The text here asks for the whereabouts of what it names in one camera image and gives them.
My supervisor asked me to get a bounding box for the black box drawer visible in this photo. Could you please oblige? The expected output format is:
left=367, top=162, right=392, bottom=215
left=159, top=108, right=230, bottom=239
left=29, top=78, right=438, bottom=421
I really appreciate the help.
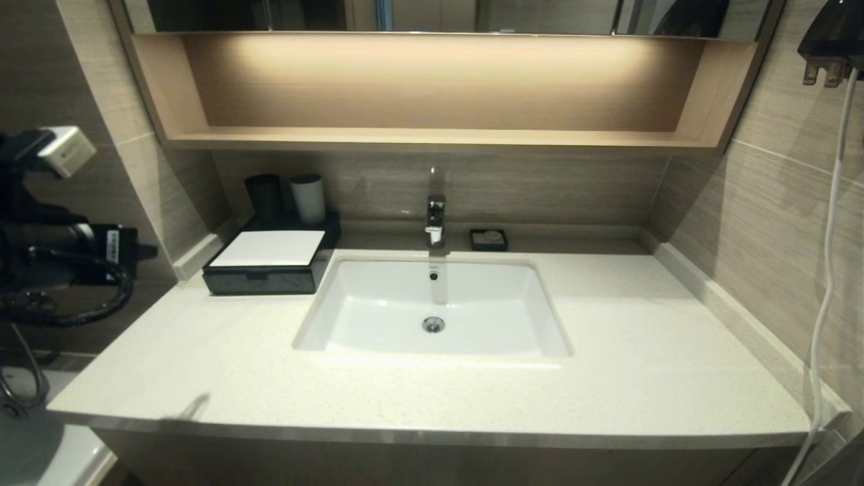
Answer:
left=203, top=265, right=316, bottom=296

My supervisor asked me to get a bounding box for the black box white lid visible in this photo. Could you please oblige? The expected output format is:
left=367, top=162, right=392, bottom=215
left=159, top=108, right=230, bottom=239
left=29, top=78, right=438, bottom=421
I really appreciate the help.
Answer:
left=202, top=230, right=335, bottom=296

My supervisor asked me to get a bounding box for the black cup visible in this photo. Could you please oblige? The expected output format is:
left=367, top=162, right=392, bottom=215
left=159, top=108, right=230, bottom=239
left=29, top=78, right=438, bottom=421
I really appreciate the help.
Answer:
left=244, top=174, right=286, bottom=223

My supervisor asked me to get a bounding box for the grey white cup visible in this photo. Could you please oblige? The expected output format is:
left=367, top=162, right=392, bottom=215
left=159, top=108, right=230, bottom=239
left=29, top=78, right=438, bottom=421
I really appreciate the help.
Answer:
left=291, top=174, right=327, bottom=226

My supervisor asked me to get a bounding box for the white bathtub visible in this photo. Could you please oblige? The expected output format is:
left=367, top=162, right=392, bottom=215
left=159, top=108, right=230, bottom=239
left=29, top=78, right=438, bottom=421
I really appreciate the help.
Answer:
left=0, top=375, right=117, bottom=486

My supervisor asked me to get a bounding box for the white sink basin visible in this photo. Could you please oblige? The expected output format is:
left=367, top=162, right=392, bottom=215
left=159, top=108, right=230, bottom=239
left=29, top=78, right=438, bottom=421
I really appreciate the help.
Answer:
left=292, top=255, right=573, bottom=358

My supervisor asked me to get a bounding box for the chrome faucet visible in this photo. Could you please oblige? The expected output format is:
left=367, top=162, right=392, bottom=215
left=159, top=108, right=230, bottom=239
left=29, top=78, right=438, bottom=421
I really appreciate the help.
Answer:
left=425, top=194, right=448, bottom=248

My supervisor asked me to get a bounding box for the black soap dish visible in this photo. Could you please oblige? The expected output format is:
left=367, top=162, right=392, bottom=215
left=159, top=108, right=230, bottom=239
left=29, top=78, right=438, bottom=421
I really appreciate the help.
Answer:
left=470, top=228, right=508, bottom=252

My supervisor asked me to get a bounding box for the mirror cabinet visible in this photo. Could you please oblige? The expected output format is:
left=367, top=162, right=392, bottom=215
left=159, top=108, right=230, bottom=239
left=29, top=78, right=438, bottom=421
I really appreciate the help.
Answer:
left=108, top=0, right=789, bottom=38

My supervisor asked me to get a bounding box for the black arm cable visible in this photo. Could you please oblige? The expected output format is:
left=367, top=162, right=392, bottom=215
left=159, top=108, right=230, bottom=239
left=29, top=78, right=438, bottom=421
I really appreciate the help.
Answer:
left=0, top=245, right=135, bottom=330

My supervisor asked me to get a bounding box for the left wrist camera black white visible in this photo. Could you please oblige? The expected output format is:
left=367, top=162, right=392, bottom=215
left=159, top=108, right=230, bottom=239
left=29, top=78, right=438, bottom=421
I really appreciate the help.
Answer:
left=0, top=126, right=97, bottom=203

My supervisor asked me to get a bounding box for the metal shower hose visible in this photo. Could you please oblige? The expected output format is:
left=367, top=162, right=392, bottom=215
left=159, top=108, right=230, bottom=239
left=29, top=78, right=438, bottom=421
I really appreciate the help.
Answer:
left=0, top=324, right=52, bottom=418

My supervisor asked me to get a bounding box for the wooden wall shelf niche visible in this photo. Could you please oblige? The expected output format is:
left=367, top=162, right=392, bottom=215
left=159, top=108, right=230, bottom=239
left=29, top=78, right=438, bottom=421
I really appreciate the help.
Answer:
left=130, top=30, right=760, bottom=151

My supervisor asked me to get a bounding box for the black wall hair dryer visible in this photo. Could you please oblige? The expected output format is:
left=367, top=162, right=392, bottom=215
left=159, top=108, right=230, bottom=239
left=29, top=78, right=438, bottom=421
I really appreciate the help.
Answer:
left=798, top=0, right=864, bottom=87

